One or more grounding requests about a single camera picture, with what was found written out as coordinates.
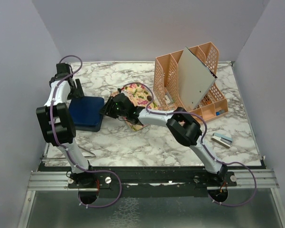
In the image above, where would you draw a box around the blue box lid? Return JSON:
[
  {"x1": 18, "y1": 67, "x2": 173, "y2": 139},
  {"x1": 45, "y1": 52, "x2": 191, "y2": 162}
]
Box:
[{"x1": 69, "y1": 96, "x2": 105, "y2": 123}]

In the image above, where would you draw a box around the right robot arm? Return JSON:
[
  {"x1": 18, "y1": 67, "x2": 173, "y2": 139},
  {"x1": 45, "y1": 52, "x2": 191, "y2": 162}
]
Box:
[{"x1": 100, "y1": 93, "x2": 228, "y2": 186}]

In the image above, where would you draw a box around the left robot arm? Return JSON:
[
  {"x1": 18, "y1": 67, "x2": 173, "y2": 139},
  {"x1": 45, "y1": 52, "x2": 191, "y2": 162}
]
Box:
[{"x1": 36, "y1": 73, "x2": 95, "y2": 188}]

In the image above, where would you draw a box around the floral serving tray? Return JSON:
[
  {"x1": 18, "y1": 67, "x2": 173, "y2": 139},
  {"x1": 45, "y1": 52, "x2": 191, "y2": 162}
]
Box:
[{"x1": 118, "y1": 81, "x2": 162, "y2": 132}]

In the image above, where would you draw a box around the peach plastic desk organizer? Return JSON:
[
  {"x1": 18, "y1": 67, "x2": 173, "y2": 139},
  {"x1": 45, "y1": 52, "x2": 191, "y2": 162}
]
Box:
[{"x1": 153, "y1": 42, "x2": 228, "y2": 122}]

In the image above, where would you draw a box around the grey board in organizer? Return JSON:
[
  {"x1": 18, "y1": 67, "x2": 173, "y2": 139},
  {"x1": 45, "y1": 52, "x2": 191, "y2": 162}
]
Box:
[{"x1": 178, "y1": 47, "x2": 217, "y2": 111}]

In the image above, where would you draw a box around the small blue cap item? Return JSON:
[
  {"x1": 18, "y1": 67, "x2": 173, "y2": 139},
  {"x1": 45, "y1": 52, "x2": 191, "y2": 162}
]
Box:
[{"x1": 216, "y1": 110, "x2": 225, "y2": 116}]

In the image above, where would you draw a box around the stapler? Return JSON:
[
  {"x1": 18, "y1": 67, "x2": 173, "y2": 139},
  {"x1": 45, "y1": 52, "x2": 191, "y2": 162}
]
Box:
[{"x1": 211, "y1": 133, "x2": 233, "y2": 148}]

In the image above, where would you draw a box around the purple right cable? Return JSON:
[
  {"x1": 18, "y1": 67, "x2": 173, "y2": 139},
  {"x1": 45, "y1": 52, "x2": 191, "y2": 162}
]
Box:
[{"x1": 117, "y1": 82, "x2": 257, "y2": 207}]

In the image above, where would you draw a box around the purple cable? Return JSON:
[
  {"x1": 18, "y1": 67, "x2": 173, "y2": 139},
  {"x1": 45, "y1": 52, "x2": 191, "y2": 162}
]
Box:
[
  {"x1": 49, "y1": 55, "x2": 122, "y2": 209},
  {"x1": 117, "y1": 82, "x2": 257, "y2": 207}
]

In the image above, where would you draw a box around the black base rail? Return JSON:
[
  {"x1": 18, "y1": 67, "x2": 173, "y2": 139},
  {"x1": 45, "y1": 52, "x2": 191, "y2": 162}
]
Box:
[{"x1": 67, "y1": 166, "x2": 237, "y2": 198}]

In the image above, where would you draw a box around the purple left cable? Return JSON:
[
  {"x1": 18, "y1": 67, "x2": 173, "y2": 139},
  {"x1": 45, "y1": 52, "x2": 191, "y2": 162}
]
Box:
[{"x1": 49, "y1": 55, "x2": 122, "y2": 209}]

